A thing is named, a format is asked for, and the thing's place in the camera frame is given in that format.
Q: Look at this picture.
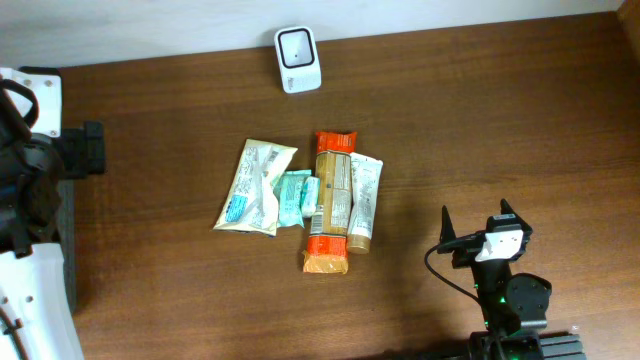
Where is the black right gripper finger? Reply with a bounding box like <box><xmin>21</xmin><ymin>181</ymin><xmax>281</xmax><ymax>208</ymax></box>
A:
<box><xmin>439</xmin><ymin>205</ymin><xmax>456</xmax><ymax>245</ymax></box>
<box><xmin>500</xmin><ymin>199</ymin><xmax>520</xmax><ymax>220</ymax></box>

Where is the white Pantene tube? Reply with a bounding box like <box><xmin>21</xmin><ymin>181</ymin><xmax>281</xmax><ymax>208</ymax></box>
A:
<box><xmin>347</xmin><ymin>153</ymin><xmax>383</xmax><ymax>254</ymax></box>

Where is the orange spaghetti package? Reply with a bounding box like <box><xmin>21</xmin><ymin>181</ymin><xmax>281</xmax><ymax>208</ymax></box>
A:
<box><xmin>303</xmin><ymin>132</ymin><xmax>357</xmax><ymax>274</ymax></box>

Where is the teal snack packet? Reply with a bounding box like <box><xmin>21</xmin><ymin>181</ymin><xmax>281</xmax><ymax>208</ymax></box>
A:
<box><xmin>274</xmin><ymin>169</ymin><xmax>311</xmax><ymax>228</ymax></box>

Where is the cream wipes packet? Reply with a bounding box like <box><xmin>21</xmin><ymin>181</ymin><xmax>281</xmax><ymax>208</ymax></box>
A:
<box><xmin>213</xmin><ymin>139</ymin><xmax>297</xmax><ymax>236</ymax></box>

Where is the small mint green bar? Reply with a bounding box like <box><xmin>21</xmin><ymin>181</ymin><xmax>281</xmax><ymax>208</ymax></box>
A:
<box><xmin>300</xmin><ymin>176</ymin><xmax>320</xmax><ymax>218</ymax></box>

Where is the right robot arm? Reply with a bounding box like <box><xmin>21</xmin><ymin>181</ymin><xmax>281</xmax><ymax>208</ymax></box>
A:
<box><xmin>433</xmin><ymin>200</ymin><xmax>552</xmax><ymax>359</ymax></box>

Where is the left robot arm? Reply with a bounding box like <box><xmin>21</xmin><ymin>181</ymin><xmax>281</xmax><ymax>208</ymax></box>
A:
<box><xmin>1</xmin><ymin>66</ymin><xmax>107</xmax><ymax>359</ymax></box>

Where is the white cube barcode scanner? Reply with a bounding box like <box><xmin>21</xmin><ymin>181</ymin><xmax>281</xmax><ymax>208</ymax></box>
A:
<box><xmin>274</xmin><ymin>26</ymin><xmax>322</xmax><ymax>94</ymax></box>

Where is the black mesh basket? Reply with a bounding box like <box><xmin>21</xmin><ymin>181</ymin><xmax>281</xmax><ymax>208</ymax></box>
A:
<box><xmin>57</xmin><ymin>180</ymin><xmax>77</xmax><ymax>313</ymax></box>

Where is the wooden side panel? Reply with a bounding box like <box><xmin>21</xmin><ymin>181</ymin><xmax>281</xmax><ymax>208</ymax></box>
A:
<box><xmin>617</xmin><ymin>0</ymin><xmax>640</xmax><ymax>52</ymax></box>

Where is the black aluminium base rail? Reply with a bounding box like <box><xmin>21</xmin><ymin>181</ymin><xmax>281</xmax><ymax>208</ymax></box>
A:
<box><xmin>399</xmin><ymin>333</ymin><xmax>587</xmax><ymax>360</ymax></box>

